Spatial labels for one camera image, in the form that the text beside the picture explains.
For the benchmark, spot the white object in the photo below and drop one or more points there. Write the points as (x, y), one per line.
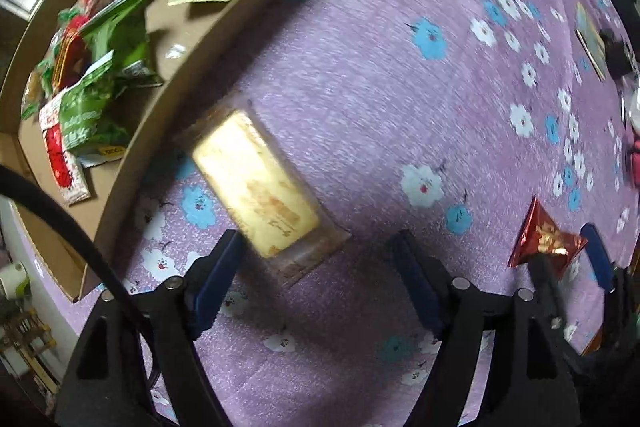
(635, 112)

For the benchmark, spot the red gold foil snack packet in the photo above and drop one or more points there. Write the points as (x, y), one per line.
(542, 237)

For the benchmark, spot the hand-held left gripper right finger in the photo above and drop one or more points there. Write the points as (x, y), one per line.
(417, 287)

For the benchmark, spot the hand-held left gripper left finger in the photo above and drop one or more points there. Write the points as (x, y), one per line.
(215, 287)

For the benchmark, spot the yellow cake packet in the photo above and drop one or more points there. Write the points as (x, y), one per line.
(255, 182)

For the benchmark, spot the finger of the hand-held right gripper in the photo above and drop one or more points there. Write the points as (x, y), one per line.
(597, 257)
(547, 292)

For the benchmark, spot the white roll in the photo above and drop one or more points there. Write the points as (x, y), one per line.
(12, 281)

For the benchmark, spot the wooden rack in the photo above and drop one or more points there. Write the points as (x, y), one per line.
(27, 347)

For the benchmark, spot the small black object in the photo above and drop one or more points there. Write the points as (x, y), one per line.
(617, 54)

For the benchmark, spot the shallow cardboard box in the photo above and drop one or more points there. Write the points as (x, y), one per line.
(165, 27)

